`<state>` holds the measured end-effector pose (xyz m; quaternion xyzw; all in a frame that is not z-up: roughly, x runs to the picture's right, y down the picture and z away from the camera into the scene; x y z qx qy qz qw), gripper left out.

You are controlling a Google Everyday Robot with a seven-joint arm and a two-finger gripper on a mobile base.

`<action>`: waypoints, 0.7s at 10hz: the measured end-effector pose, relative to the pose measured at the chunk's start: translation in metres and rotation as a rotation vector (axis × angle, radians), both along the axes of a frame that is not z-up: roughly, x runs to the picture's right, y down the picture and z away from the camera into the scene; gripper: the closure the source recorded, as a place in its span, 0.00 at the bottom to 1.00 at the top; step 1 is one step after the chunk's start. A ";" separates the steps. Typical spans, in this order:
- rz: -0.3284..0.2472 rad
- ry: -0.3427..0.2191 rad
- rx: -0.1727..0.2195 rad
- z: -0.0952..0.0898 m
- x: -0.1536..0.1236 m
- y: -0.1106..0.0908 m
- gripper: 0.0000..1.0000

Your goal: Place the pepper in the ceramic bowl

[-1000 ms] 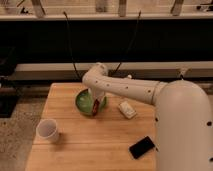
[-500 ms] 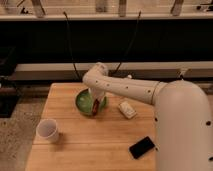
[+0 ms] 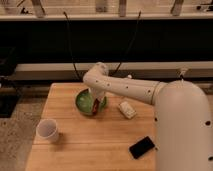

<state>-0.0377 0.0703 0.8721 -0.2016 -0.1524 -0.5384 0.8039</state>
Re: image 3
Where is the red pepper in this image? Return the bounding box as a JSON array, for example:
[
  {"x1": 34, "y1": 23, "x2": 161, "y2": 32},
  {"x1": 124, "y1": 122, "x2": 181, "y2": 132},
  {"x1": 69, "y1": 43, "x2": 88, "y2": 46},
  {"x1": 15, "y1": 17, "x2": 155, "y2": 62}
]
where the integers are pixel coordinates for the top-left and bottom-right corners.
[{"x1": 93, "y1": 99, "x2": 100, "y2": 114}]

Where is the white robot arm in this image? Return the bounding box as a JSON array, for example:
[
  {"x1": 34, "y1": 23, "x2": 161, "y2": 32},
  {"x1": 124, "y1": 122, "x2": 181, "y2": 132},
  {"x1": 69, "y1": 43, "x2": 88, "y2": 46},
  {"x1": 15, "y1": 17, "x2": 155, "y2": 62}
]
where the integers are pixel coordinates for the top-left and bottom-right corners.
[{"x1": 83, "y1": 62, "x2": 213, "y2": 171}]

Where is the green ceramic bowl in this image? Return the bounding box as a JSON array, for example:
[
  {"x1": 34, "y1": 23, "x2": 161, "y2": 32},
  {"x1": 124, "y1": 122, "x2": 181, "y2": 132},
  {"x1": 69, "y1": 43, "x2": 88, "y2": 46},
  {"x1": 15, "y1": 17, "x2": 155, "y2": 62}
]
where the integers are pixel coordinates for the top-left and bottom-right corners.
[{"x1": 75, "y1": 89, "x2": 107, "y2": 116}]

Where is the black smartphone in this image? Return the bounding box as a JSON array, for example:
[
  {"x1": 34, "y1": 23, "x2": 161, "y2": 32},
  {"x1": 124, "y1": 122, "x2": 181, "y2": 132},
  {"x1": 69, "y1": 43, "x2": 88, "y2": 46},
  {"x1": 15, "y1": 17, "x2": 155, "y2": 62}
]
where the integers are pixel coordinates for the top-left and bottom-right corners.
[{"x1": 129, "y1": 136, "x2": 155, "y2": 159}]

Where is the black equipment at left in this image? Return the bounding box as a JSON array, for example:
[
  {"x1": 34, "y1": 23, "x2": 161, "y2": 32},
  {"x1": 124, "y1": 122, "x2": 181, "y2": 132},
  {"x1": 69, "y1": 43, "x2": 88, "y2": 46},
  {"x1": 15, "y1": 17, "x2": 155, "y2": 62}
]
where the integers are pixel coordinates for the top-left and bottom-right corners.
[{"x1": 0, "y1": 46, "x2": 19, "y2": 118}]

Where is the left black hanging cable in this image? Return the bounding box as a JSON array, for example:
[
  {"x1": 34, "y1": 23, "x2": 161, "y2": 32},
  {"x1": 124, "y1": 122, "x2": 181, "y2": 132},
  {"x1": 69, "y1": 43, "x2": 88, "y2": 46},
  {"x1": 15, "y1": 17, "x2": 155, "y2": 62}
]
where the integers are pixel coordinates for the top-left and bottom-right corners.
[{"x1": 62, "y1": 11, "x2": 82, "y2": 81}]

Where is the black hanging cable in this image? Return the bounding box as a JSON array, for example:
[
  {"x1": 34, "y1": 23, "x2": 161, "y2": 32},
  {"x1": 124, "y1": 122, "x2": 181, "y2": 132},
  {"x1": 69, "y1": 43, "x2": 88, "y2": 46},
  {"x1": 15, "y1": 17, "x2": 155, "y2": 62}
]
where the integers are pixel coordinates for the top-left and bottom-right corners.
[
  {"x1": 109, "y1": 10, "x2": 142, "y2": 77},
  {"x1": 62, "y1": 11, "x2": 82, "y2": 81}
]

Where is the right black hanging cable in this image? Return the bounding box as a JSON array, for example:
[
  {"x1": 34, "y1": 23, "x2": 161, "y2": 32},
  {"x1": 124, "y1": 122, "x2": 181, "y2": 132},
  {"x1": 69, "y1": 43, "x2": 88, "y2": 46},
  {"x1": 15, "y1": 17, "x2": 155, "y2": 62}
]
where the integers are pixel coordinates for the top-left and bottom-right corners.
[{"x1": 109, "y1": 10, "x2": 142, "y2": 77}]

